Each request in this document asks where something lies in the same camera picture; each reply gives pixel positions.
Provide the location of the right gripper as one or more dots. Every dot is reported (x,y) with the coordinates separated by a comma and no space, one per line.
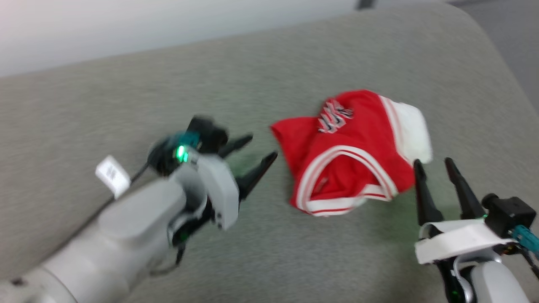
(459,240)

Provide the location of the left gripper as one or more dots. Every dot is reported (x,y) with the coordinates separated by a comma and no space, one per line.
(221,193)

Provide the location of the red and white jersey garment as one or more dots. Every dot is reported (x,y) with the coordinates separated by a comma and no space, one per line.
(349,168)

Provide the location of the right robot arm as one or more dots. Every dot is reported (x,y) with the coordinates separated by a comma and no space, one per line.
(492,282)

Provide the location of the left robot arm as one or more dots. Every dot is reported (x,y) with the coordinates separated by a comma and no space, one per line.
(105,244)

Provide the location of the white label tag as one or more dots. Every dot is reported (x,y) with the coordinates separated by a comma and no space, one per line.
(111,176)

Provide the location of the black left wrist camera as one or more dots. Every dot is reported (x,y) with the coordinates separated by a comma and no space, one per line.
(208,132)

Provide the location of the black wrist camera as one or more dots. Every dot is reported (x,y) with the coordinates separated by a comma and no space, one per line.
(208,132)
(511,212)

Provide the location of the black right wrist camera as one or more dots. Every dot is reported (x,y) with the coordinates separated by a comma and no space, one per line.
(511,212)

